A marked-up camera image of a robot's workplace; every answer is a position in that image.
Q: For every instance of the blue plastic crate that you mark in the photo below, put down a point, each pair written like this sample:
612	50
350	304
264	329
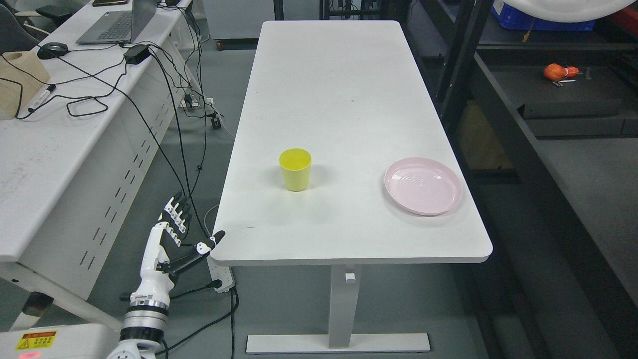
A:
514	19

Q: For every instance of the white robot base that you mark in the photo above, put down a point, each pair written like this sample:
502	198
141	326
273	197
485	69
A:
83	341

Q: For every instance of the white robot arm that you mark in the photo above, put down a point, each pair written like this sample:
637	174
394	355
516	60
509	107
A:
143	328

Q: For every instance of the white power strip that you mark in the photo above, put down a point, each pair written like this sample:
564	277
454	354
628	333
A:
221	276

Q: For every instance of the black computer mouse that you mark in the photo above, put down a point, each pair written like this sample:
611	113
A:
52	50

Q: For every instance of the orange toy object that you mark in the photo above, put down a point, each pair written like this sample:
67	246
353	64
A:
555	72

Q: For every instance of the white standing desk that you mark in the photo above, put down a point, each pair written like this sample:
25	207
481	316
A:
349	93

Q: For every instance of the black metal shelf rack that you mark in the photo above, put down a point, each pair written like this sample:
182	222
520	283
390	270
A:
553	168

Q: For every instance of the black white marker pen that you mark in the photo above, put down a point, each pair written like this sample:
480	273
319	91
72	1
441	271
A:
42	98

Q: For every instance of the wooden box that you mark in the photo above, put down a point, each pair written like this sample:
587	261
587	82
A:
22	76

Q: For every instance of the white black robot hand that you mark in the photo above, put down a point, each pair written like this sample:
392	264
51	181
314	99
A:
159	273

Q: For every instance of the grey laptop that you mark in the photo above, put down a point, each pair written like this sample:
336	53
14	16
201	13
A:
120	26

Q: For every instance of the yellow plastic cup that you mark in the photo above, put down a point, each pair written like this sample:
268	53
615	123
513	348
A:
295	165

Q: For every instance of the black office chair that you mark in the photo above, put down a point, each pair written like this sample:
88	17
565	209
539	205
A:
24	23

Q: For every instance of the pink plastic plate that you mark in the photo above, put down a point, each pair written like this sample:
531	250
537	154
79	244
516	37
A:
423	186

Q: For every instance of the black power adapter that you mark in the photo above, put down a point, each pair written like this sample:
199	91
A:
136	54

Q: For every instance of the white side desk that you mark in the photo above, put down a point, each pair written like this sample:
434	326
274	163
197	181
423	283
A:
71	170

